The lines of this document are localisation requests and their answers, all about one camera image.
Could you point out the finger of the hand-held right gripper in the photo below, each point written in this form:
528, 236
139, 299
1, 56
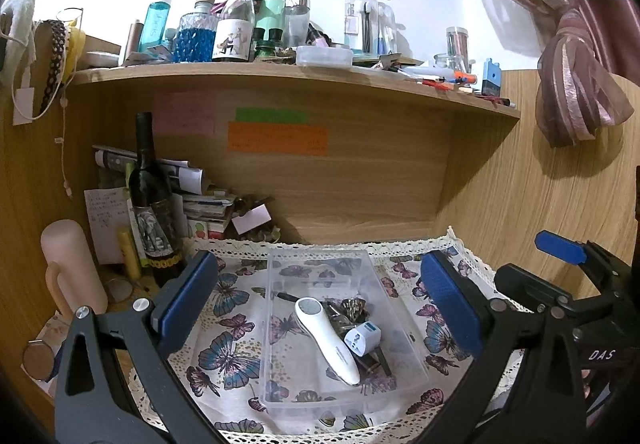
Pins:
560, 246
525, 281

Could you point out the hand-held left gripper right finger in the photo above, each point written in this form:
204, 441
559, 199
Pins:
450, 309

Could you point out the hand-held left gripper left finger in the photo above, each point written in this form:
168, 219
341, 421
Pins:
187, 304

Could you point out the clear plastic box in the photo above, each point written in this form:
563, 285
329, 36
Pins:
395, 339

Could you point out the white travel adapter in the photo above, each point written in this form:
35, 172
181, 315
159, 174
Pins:
362, 339

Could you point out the butterfly print tablecloth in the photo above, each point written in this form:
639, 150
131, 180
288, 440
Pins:
230, 324

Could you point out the round glass coaster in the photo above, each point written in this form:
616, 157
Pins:
121, 289

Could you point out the yellow stick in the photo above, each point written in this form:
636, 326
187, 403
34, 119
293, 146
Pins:
129, 254

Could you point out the white box with fruit print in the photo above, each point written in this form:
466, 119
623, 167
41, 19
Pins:
210, 229

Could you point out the stack of books and papers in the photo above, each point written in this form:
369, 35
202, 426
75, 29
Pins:
205, 209

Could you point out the pink paper box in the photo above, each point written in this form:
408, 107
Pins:
251, 219

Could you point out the dark wine bottle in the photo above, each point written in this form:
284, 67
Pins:
150, 204

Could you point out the white note paper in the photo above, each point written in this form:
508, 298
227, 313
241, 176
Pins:
105, 224

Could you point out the cream mug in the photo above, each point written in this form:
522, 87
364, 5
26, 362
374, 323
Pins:
70, 259

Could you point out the rolled newspaper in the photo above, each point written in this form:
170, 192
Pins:
175, 172

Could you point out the white handheld device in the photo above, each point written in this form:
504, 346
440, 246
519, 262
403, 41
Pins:
320, 339

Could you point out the small round mirror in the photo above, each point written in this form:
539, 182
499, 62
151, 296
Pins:
39, 360

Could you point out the striped mauve curtain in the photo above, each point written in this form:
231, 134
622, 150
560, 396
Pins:
575, 64

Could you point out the blue and white small box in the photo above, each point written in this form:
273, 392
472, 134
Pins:
491, 77

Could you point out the orange sticky note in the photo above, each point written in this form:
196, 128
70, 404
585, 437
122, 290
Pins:
277, 138

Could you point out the pink sticky note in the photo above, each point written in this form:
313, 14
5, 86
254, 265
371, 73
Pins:
184, 113

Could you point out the green sticky note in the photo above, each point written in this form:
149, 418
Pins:
271, 115

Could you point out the pile of pens and markers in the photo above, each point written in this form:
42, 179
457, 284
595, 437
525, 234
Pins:
435, 77

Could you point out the small glass jar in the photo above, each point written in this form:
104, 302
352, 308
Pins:
445, 61

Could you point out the tall clear jar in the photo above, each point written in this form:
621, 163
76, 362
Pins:
457, 44

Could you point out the wooden shelf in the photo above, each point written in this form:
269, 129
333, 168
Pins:
300, 79

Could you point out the white case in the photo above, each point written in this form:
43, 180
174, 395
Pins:
100, 59

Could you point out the glass bottle with blue liquid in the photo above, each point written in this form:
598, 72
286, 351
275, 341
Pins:
195, 39

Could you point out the brown tube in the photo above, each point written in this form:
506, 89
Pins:
135, 38

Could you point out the clear bottle with white label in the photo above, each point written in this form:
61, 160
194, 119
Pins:
235, 34

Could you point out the dark green jar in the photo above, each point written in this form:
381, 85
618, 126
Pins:
267, 42

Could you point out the yellow cloth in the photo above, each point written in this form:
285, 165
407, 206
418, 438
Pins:
75, 49

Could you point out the lace ribbon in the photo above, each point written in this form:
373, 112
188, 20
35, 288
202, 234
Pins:
52, 59

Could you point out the blue mouthwash bottle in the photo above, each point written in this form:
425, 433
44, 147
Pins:
155, 24

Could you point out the clear lidded plastic container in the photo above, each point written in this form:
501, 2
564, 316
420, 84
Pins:
324, 56

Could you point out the toothbrush blister pack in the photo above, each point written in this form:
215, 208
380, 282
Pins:
370, 19

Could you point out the clear bottle with silver cap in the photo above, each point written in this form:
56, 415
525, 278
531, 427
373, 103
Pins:
296, 24

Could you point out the green pump bottle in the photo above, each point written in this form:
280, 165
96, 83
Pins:
270, 9

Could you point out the white towel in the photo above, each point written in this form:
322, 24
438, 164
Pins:
17, 29

